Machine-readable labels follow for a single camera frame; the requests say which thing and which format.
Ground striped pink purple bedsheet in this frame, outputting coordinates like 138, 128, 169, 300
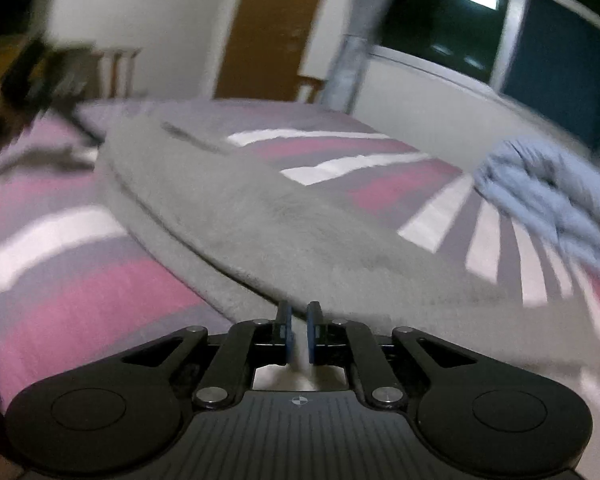
0, 96, 600, 411

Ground brown wooden door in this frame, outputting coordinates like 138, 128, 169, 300
214, 0, 320, 102

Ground grey pants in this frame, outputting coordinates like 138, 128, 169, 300
92, 103, 600, 375

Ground left grey curtain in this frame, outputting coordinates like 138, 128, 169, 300
320, 0, 392, 113

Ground wooden chair by curtain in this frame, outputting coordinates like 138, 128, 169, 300
296, 75, 325, 104

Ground wooden chair by wall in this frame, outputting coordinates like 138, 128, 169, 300
93, 47, 142, 100

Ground folded light blue duvet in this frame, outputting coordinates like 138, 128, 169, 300
474, 138, 600, 275

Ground window with aluminium frame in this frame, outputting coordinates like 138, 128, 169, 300
373, 0, 600, 154

